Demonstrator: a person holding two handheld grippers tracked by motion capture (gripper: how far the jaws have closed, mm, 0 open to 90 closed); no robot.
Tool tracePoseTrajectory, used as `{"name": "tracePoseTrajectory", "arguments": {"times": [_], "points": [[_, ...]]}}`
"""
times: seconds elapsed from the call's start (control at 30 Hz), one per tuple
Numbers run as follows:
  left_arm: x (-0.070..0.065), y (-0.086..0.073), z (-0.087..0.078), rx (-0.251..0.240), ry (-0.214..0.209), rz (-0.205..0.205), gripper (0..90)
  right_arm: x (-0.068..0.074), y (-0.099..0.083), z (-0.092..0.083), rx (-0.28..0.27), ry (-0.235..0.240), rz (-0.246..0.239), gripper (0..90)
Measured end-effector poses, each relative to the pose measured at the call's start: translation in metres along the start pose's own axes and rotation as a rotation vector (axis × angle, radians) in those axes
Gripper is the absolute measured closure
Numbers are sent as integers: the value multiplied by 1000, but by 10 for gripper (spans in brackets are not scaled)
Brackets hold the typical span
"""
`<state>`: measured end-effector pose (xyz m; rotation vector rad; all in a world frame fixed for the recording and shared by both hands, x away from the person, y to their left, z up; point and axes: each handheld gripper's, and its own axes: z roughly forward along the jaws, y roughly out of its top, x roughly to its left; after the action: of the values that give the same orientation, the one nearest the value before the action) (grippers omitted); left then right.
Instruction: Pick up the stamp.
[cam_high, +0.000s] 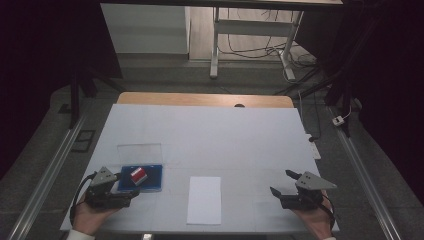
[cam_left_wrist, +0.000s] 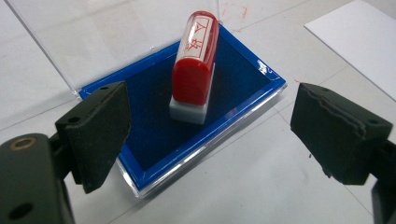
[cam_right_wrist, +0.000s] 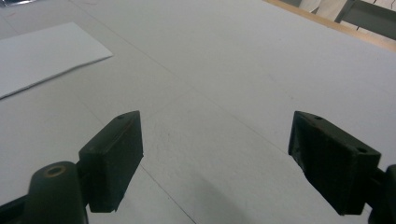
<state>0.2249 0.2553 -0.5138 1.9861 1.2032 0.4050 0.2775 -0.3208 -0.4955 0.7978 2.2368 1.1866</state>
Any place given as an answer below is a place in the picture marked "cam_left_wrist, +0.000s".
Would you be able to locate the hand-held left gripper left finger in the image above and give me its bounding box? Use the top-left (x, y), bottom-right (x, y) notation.
top-left (55, 80), bottom-right (133, 194)

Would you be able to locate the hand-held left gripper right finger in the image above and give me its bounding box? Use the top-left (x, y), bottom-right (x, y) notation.
top-left (290, 82), bottom-right (394, 186)

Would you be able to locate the blue ink pad clear case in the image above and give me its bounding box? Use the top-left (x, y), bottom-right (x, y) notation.
top-left (6, 0), bottom-right (288, 200)

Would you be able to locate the red stamp with white base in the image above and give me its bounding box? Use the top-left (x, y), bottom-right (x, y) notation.
top-left (168, 10), bottom-right (219, 125)

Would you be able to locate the white table cover board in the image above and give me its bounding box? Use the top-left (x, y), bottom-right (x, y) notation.
top-left (0, 0), bottom-right (396, 224)

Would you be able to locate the white paper sheet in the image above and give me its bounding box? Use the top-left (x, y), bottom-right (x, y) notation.
top-left (304, 0), bottom-right (396, 102)

